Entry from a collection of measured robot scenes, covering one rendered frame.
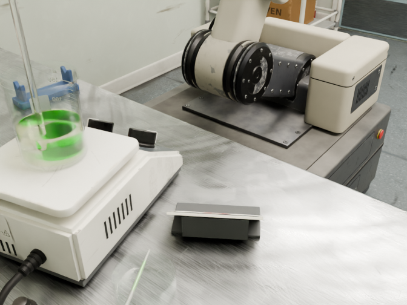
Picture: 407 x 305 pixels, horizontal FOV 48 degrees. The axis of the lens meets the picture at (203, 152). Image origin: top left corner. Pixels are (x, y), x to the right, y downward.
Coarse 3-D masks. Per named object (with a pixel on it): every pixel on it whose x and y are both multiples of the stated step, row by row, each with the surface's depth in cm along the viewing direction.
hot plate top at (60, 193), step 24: (96, 144) 44; (120, 144) 44; (0, 168) 41; (24, 168) 41; (72, 168) 41; (96, 168) 41; (120, 168) 42; (0, 192) 38; (24, 192) 38; (48, 192) 38; (72, 192) 38
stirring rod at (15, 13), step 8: (8, 0) 35; (16, 8) 35; (16, 16) 35; (16, 24) 36; (16, 32) 36; (24, 40) 36; (24, 48) 37; (24, 56) 37; (24, 64) 37; (32, 72) 38; (32, 80) 38; (32, 88) 38
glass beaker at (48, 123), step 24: (24, 72) 40; (48, 72) 41; (72, 72) 40; (24, 96) 36; (48, 96) 36; (72, 96) 38; (24, 120) 37; (48, 120) 38; (72, 120) 39; (24, 144) 39; (48, 144) 39; (72, 144) 40; (48, 168) 40
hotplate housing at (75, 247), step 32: (128, 160) 45; (160, 160) 48; (96, 192) 41; (128, 192) 43; (160, 192) 51; (0, 224) 40; (32, 224) 38; (64, 224) 37; (96, 224) 39; (128, 224) 45; (32, 256) 39; (64, 256) 38; (96, 256) 40
